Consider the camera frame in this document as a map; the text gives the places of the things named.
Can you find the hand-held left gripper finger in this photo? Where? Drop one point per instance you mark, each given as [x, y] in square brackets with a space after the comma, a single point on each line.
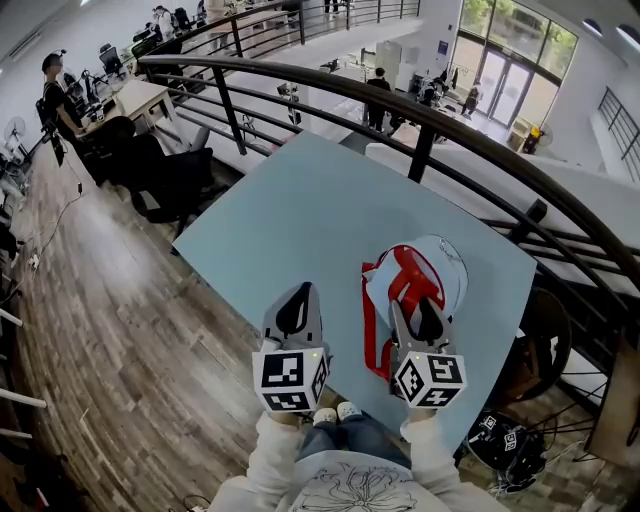
[315, 325]
[272, 322]

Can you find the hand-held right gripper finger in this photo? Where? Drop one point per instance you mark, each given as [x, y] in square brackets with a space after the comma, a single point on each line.
[400, 330]
[442, 332]

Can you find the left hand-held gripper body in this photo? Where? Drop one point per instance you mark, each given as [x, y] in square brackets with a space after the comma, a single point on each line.
[285, 375]

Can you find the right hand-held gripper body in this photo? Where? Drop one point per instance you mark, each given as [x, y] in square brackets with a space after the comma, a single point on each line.
[435, 375]

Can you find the person's right forearm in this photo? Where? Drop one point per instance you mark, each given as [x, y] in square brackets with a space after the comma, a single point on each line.
[432, 450]

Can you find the person's left forearm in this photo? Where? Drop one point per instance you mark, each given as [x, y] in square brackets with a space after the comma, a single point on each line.
[272, 450]

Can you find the person's left shoe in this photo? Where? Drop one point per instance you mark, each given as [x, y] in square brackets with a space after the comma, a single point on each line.
[325, 416]

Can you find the person's shoe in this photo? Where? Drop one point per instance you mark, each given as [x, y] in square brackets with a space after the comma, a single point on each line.
[349, 410]
[325, 416]

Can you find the person's right shoe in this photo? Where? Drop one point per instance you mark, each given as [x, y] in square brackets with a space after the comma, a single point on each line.
[349, 410]

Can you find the person's blue jeans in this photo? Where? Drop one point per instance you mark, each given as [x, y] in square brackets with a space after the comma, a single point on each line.
[350, 440]

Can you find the dark wicker chair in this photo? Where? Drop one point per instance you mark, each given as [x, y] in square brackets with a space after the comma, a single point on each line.
[545, 340]

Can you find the light blue table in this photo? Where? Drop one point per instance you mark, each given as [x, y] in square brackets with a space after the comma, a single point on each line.
[310, 210]

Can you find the person's white printed shirt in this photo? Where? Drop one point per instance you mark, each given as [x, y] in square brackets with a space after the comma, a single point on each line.
[350, 490]

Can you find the black curved railing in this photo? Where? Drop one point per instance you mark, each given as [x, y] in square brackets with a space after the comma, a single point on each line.
[422, 155]

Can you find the black office chair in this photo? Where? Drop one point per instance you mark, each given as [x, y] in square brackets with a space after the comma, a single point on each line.
[107, 145]
[175, 175]

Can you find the brown wooden board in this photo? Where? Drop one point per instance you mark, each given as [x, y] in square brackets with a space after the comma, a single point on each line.
[617, 410]

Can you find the yellow machine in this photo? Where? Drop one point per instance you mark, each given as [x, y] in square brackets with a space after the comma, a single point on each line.
[532, 139]

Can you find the white standing fan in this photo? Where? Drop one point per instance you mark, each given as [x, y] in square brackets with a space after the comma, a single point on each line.
[546, 134]
[15, 129]

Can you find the white power strip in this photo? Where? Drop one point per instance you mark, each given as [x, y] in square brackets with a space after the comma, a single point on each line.
[33, 261]

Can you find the light wooden desk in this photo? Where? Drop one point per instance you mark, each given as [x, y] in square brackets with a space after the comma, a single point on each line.
[142, 95]

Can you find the black stair railing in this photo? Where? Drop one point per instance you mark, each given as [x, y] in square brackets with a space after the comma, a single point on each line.
[624, 135]

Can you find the white cabinet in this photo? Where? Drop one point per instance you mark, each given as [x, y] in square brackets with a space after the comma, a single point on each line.
[395, 57]

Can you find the black balcony railing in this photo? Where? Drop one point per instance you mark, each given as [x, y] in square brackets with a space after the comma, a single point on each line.
[302, 25]

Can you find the large glass window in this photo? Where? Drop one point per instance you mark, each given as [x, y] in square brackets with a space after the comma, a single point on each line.
[515, 30]

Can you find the black pendant lamp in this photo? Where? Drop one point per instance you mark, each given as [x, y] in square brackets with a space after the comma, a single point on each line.
[592, 27]
[629, 36]

